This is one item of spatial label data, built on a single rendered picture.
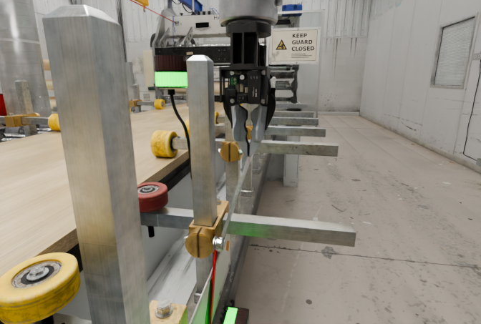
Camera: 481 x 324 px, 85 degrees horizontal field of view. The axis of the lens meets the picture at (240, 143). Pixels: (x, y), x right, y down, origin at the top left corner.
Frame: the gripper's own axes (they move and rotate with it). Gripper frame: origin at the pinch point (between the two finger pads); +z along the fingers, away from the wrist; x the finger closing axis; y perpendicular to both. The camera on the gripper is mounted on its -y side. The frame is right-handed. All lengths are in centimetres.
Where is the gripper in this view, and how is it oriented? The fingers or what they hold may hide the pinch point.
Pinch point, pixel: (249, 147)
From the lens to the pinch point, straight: 47.6
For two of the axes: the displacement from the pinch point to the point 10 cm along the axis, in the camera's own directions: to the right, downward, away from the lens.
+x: 9.8, 0.4, -1.7
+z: 0.0, 9.7, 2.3
